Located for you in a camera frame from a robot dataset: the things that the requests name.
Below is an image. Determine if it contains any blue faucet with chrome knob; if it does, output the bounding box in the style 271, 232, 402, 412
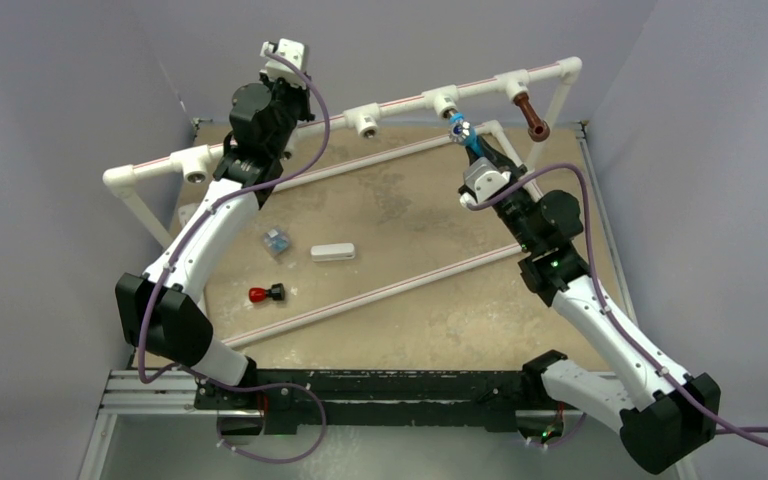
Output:
448, 112, 480, 148

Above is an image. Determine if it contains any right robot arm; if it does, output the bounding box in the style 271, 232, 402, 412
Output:
458, 139, 721, 474

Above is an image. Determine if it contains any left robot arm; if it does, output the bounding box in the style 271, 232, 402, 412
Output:
115, 74, 315, 409

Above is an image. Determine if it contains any small clear blue packet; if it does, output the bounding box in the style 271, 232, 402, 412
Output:
262, 228, 291, 257

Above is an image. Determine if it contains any white rectangular plastic piece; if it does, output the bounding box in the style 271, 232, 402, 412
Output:
310, 243, 357, 262

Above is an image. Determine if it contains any red and black faucet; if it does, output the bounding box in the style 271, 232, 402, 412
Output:
248, 283, 286, 304

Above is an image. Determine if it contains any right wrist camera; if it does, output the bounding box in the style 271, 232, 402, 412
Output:
459, 157, 511, 209

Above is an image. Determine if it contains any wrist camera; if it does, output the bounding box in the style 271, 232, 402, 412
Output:
459, 157, 511, 209
260, 38, 308, 89

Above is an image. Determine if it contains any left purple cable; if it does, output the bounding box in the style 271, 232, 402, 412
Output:
135, 51, 332, 386

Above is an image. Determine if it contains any brown faucet on frame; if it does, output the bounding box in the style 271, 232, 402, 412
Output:
512, 91, 551, 143

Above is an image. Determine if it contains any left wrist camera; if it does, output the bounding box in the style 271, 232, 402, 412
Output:
260, 38, 308, 89

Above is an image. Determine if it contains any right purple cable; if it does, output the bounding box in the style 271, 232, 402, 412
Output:
466, 162, 768, 456

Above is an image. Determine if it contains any white PVC pipe frame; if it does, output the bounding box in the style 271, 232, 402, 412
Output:
103, 57, 582, 348

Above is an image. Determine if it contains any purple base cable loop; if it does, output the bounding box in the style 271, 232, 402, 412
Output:
215, 386, 330, 466

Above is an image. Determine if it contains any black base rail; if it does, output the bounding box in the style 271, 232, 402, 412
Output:
194, 369, 579, 443

